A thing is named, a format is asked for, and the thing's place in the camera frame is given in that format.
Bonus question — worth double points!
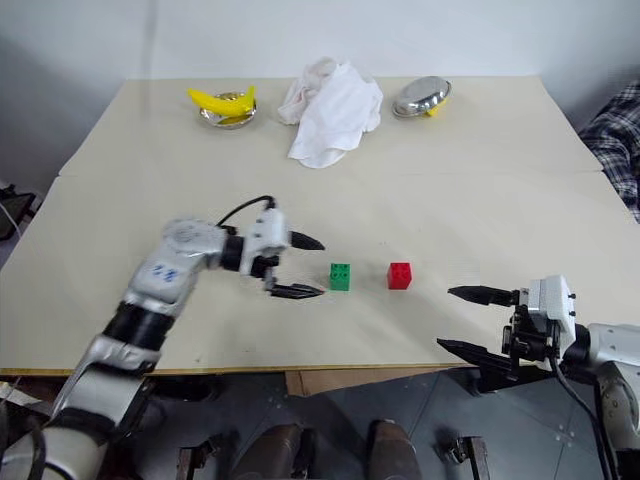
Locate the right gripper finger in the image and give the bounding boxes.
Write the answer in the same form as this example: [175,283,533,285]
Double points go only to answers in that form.
[446,285,514,308]
[435,338,532,395]

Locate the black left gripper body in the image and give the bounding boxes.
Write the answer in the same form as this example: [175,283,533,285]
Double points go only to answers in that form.
[251,251,282,298]

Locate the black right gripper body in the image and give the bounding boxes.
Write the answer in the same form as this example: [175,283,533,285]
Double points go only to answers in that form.
[499,288,562,375]

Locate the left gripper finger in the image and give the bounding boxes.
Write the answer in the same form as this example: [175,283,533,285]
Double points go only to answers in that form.
[271,283,329,300]
[288,230,327,252]

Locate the green toy cube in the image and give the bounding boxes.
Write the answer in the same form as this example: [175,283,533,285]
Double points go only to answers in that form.
[328,262,353,292]

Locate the red toy cube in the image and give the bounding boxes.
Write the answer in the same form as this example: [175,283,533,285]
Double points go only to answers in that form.
[387,261,415,291]

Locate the dark brown rounded shape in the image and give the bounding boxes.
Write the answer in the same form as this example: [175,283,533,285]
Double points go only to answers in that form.
[367,419,422,480]
[233,423,315,480]

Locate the white crumpled cloth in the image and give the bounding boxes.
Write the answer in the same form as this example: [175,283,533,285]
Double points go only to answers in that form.
[277,56,385,170]

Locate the upright steel bowl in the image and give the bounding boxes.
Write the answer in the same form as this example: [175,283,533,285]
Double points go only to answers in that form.
[197,91,259,131]

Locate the yellow banana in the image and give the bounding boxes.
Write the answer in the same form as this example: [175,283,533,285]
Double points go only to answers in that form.
[187,85,259,116]

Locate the overturned steel bowl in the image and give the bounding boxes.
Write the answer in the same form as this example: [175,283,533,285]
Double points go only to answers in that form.
[391,75,454,121]

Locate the small yellow object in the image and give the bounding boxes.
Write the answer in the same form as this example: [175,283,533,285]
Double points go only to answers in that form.
[424,96,452,119]

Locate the blue plaid fabric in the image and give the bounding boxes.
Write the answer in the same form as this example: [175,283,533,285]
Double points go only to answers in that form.
[578,79,640,224]

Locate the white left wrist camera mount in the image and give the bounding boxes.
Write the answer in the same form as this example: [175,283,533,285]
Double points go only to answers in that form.
[239,208,292,277]

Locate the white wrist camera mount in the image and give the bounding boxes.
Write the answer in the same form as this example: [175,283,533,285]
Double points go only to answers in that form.
[239,208,292,277]
[519,274,577,352]

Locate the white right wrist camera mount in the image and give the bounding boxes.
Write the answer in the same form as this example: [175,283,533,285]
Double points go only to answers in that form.
[519,274,577,352]

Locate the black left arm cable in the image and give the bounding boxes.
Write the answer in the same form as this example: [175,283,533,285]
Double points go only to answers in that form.
[218,195,278,226]

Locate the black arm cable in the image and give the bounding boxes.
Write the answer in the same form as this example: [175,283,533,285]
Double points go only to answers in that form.
[547,319,619,480]
[218,195,278,226]

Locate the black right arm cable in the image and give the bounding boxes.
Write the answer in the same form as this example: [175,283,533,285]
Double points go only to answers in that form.
[547,319,619,480]

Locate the dark metal frame bracket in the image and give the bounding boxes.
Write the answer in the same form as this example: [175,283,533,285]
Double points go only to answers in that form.
[438,433,490,480]
[176,433,227,480]

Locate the black object with white cable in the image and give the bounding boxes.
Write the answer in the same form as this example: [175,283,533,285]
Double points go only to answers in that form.
[0,183,40,242]

